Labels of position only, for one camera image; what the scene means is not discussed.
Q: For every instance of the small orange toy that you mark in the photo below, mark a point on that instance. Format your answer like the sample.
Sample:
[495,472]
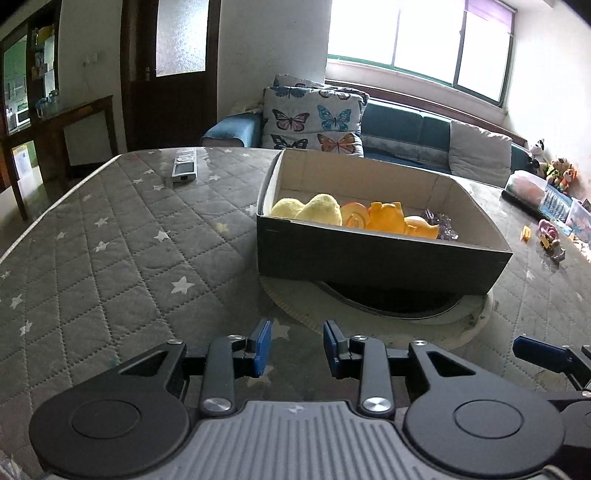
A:
[525,234]

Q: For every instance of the clear storage box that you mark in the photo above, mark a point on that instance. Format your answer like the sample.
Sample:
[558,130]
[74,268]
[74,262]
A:
[579,221]

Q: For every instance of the clear glitter toy car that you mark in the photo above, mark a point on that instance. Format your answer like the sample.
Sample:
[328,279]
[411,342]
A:
[445,226]

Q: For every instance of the red apple half toy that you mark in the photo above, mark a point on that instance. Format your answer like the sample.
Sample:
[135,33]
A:
[354,216]

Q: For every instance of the blue patterned box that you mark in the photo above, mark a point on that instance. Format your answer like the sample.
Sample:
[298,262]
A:
[558,203]

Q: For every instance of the blue sofa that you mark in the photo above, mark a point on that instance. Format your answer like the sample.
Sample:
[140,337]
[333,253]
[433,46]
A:
[406,134]

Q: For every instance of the green yellow plush toy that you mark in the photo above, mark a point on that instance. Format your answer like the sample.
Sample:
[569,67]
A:
[556,168]

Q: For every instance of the dark wooden door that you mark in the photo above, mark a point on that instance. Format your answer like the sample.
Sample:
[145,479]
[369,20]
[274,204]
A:
[143,106]

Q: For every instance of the yellow mango toy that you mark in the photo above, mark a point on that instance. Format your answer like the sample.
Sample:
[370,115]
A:
[286,208]

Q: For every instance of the grey cushion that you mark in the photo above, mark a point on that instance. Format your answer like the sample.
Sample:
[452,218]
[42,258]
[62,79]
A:
[480,152]

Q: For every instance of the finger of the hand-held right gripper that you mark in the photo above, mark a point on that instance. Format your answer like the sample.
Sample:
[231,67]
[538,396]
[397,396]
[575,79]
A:
[540,353]

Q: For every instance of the black round tray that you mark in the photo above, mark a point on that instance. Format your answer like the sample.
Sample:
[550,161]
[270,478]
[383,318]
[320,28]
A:
[392,304]

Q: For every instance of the round woven mat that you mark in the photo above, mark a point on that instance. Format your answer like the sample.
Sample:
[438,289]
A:
[295,304]

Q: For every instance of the tissue pack in plastic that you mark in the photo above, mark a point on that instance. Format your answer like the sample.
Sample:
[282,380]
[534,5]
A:
[526,184]

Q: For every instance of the yellow rubber animal toy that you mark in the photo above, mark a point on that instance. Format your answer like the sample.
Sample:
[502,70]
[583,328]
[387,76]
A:
[385,217]

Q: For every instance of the grey star quilted tablecloth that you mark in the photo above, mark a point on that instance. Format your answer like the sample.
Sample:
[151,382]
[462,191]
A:
[115,258]

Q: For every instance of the dark wooden side table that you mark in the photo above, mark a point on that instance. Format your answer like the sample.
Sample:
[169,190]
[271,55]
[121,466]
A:
[83,106]

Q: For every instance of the dark wooden cabinet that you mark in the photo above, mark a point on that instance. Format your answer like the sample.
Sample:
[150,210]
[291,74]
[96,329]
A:
[18,152]

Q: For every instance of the small butterfly pillow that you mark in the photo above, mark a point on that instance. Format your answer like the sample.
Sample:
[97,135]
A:
[288,81]

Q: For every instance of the pink toy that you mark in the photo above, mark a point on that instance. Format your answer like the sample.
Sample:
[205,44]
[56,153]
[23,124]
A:
[548,227]

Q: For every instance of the orange plush toy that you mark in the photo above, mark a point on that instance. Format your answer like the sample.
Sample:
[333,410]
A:
[569,179]

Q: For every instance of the grey remote control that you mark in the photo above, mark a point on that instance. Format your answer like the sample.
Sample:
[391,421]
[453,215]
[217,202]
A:
[182,168]

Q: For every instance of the black white plush toy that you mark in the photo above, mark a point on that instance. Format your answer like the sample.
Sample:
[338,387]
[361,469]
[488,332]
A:
[536,150]

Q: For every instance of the large butterfly pillow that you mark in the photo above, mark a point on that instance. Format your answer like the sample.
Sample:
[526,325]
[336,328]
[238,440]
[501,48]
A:
[314,120]

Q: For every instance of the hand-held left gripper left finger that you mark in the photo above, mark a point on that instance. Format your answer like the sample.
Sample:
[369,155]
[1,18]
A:
[263,344]

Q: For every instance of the green framed window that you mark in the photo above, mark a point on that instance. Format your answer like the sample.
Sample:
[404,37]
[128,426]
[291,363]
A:
[415,41]

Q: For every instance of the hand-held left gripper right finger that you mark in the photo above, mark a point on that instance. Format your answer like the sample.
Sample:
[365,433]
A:
[332,346]

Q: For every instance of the yellow toy vehicle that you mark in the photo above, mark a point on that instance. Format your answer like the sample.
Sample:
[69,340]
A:
[549,242]

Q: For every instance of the wall switch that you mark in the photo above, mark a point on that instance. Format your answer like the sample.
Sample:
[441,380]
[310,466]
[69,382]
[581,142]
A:
[92,58]

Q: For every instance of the dark cardboard box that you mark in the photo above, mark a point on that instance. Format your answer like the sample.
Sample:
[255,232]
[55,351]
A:
[369,263]

